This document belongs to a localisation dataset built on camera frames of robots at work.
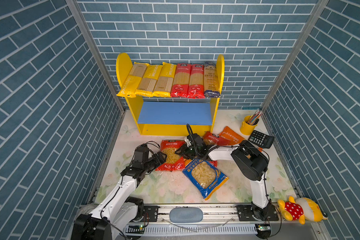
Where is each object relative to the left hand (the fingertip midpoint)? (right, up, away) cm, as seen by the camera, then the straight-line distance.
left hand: (163, 157), depth 84 cm
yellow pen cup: (+55, +16, +19) cm, 60 cm away
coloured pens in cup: (+59, +23, +14) cm, 65 cm away
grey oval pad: (+12, -25, -13) cm, 30 cm away
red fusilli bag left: (+5, -3, +4) cm, 8 cm away
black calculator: (+64, +9, +17) cm, 67 cm away
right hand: (+5, +2, +7) cm, 9 cm away
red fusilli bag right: (+29, +10, +12) cm, 33 cm away
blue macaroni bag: (+24, -11, -2) cm, 27 cm away
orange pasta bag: (+41, +12, +16) cm, 46 cm away
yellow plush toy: (+69, -21, -14) cm, 74 cm away
